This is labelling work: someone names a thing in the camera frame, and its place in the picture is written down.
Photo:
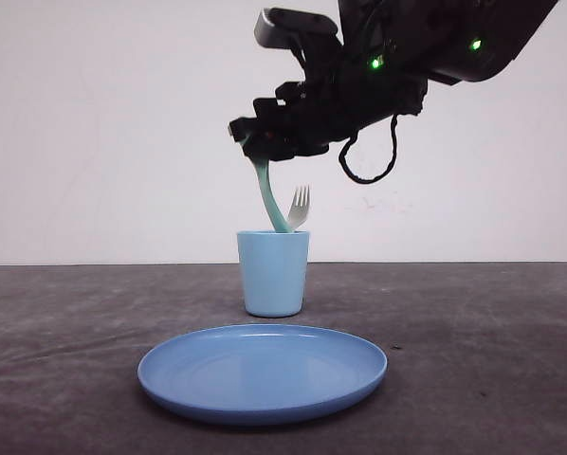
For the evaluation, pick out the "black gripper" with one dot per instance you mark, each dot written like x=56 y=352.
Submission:
x=350 y=82

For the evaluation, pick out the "white plastic fork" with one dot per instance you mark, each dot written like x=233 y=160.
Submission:
x=299 y=208

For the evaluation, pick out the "mint green plastic spoon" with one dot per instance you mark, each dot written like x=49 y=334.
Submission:
x=261 y=166

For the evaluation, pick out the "light blue plastic cup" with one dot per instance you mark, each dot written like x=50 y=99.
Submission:
x=273 y=269

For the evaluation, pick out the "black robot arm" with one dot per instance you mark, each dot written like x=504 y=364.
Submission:
x=468 y=41

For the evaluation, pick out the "blue plastic plate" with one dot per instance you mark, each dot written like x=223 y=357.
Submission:
x=261 y=374

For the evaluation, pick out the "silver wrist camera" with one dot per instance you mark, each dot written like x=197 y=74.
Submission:
x=277 y=27

